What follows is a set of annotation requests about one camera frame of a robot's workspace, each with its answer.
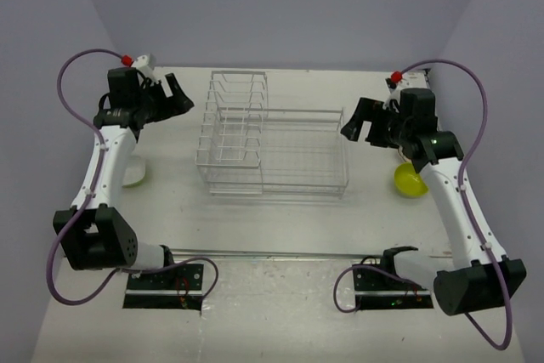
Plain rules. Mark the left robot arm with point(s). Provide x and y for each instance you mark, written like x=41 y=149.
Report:
x=94 y=235

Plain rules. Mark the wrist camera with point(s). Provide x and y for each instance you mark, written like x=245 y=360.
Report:
x=396 y=83
x=144 y=64

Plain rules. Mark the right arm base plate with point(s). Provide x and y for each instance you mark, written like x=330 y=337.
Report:
x=374 y=291

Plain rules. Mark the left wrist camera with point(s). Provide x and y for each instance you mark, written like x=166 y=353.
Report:
x=144 y=64

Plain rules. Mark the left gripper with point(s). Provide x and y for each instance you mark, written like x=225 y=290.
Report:
x=171 y=106

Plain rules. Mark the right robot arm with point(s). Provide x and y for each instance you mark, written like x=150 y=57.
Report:
x=481 y=275

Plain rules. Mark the lime green bowl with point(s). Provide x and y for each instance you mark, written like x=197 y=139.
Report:
x=407 y=182

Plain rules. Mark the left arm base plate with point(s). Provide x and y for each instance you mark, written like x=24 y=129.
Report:
x=176 y=289

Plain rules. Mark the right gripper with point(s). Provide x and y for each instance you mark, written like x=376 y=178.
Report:
x=367 y=109

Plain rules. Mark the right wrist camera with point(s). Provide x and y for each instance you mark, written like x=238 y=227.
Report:
x=396 y=83

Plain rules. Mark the green bowl white inside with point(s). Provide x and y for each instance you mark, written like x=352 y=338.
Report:
x=135 y=172

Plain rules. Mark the white wire dish rack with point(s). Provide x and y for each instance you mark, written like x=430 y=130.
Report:
x=248 y=147

